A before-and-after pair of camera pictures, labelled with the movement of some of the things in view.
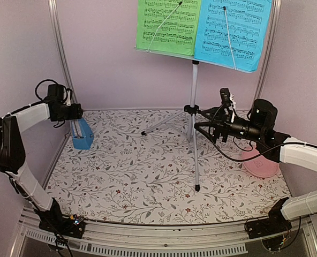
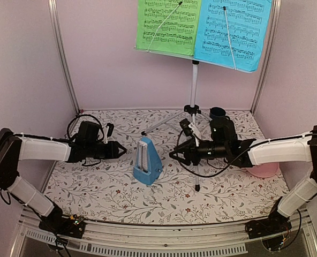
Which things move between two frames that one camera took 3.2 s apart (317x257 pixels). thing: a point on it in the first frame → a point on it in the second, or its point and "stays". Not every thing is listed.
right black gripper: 222,125 → 190,152
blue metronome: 82,135 → 148,167
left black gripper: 77,112 → 113,151
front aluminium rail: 205,239 stays
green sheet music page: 180,36 stays
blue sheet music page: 249,21 stays
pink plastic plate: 259,165 stays
